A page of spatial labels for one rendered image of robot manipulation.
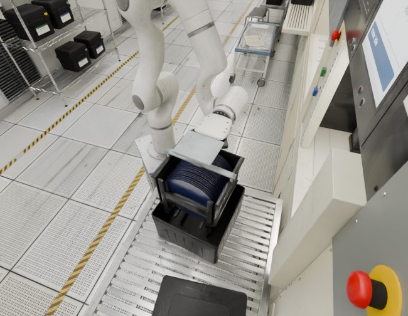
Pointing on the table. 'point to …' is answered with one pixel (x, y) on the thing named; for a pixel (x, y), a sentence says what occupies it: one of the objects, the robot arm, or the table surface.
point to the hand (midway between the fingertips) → (199, 150)
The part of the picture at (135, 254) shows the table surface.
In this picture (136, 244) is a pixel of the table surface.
